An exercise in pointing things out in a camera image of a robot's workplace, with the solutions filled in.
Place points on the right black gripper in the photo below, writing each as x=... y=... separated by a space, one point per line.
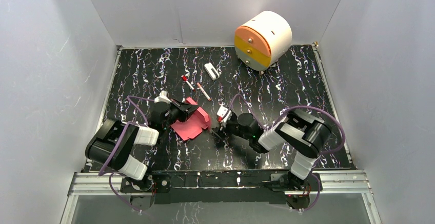
x=220 y=131

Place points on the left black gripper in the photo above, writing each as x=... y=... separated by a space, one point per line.
x=178 y=107

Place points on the pink paper box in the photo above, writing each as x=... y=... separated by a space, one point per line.
x=194 y=126

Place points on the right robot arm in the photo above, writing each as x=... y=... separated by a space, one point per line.
x=304 y=132

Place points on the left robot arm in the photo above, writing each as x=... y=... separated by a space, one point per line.
x=112 y=144

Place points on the orange capped white marker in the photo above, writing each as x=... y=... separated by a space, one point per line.
x=203 y=91

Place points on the red capped white marker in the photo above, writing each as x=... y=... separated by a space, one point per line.
x=185 y=79

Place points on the white rectangular clip block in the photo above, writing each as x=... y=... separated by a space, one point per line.
x=212 y=71

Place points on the round white drawer cabinet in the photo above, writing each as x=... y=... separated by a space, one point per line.
x=261 y=41

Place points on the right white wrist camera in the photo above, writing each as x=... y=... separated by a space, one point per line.
x=223 y=115

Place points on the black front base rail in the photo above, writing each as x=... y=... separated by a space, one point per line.
x=218 y=186

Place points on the aluminium frame rail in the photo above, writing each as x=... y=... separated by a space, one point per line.
x=338 y=181

